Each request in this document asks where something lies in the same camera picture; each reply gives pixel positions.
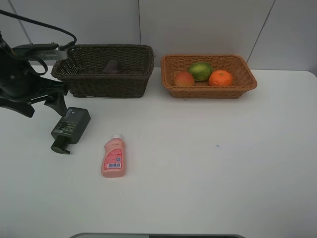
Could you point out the pink lotion bottle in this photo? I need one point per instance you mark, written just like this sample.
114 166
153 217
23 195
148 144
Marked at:
114 162

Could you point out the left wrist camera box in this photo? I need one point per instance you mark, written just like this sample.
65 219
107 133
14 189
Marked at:
44 52

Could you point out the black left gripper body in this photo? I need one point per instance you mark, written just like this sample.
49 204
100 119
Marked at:
21 86

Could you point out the red yellow peach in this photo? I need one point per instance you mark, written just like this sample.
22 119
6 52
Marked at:
184 79

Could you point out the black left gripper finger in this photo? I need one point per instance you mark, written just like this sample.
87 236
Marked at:
57 103

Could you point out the pink translucent plastic cup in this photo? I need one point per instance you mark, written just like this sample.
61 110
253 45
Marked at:
113 66

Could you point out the green lime fruit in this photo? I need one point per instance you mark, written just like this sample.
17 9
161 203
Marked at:
200 71

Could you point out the light orange wicker basket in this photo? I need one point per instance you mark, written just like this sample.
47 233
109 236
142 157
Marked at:
243 79

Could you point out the orange mandarin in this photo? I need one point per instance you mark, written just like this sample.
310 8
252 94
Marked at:
220 78

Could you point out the dark green pump bottle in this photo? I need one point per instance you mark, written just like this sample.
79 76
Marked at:
69 129

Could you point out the dark brown wicker basket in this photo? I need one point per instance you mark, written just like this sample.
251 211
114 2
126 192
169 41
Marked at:
82 73

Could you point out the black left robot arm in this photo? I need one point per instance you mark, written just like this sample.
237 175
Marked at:
37 64

